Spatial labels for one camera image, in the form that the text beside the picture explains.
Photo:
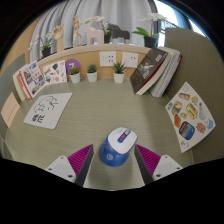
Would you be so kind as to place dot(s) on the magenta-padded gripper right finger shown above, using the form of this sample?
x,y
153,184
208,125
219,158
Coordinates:
x,y
166,165

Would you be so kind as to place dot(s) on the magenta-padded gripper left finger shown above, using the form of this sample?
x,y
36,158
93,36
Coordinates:
x,y
60,166

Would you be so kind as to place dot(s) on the blue and white computer mouse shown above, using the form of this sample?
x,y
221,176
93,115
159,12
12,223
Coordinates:
x,y
120,143

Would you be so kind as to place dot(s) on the white mouse pad with drawing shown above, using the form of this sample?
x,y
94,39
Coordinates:
x,y
50,110

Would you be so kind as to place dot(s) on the colourful food sticker sheet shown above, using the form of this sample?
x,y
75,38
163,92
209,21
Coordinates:
x,y
190,115

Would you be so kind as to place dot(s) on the beige card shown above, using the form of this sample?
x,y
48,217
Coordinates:
x,y
10,110

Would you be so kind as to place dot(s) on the white books behind black book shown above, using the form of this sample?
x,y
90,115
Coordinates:
x,y
166,80

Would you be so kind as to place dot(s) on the small succulent in white pot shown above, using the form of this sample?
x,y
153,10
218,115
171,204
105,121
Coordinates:
x,y
119,78
75,78
92,77

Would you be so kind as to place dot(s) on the red and white magazine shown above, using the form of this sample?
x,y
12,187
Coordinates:
x,y
33,78

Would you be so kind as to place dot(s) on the books behind magazine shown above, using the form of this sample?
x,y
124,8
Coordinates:
x,y
18,83

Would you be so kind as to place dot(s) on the white sticker sheet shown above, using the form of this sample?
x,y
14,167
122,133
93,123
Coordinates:
x,y
55,71

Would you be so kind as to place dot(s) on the black book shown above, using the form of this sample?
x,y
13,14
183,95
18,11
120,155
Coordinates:
x,y
146,71

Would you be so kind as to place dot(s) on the purple round disc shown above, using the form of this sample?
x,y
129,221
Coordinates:
x,y
71,62

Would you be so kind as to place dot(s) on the small orchid in black pot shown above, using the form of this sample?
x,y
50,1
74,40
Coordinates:
x,y
46,51

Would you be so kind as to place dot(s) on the large orchid in black pot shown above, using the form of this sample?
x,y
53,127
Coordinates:
x,y
150,41

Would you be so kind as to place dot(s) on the wooden hand model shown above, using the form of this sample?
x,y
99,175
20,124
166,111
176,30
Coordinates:
x,y
60,36

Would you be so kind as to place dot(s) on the pink wooden horse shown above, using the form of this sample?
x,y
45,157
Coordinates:
x,y
93,35

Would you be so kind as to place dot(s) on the dark wooden horse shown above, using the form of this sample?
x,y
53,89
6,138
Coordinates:
x,y
120,33

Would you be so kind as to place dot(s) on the white orchid behind horses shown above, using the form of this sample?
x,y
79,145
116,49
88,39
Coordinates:
x,y
95,19

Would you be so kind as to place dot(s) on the grey-white curtain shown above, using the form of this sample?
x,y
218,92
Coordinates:
x,y
126,16

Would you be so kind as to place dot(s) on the white wall socket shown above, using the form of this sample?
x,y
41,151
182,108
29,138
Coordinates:
x,y
130,60
108,58

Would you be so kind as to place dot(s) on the window with dark frame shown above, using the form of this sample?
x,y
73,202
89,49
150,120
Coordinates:
x,y
170,11

